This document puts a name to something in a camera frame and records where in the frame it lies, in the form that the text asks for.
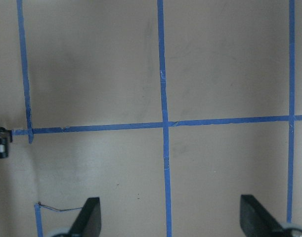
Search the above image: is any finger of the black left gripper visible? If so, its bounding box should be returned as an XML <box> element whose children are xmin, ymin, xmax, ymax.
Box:
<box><xmin>0</xmin><ymin>127</ymin><xmax>12</xmax><ymax>158</ymax></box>

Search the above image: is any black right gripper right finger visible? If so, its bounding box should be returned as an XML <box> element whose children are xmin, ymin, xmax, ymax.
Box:
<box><xmin>240</xmin><ymin>195</ymin><xmax>284</xmax><ymax>237</ymax></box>

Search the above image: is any loose blue thread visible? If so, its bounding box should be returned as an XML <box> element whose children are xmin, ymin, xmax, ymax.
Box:
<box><xmin>37</xmin><ymin>202</ymin><xmax>81</xmax><ymax>212</ymax></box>

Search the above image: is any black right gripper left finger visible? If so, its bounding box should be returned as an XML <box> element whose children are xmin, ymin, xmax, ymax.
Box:
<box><xmin>68</xmin><ymin>197</ymin><xmax>102</xmax><ymax>237</ymax></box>

